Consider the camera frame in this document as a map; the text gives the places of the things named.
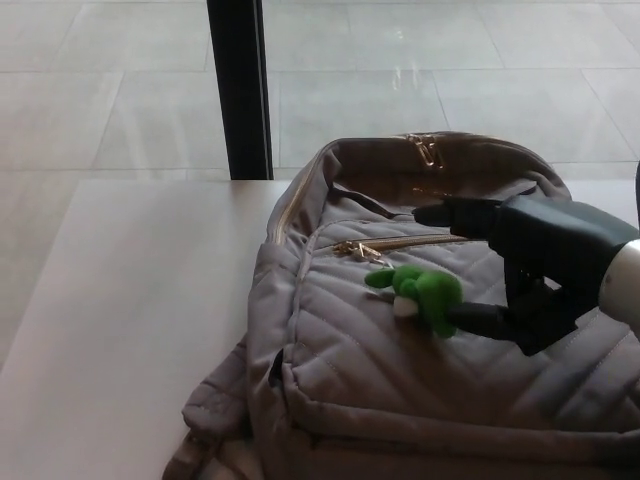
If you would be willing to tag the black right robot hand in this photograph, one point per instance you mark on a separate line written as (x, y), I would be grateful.
(550, 250)

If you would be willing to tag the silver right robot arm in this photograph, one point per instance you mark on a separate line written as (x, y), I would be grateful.
(625, 285)

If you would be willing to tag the grey quilted backpack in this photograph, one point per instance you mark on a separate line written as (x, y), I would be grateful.
(380, 390)

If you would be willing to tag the black window frame post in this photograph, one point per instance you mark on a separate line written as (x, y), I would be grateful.
(240, 90)

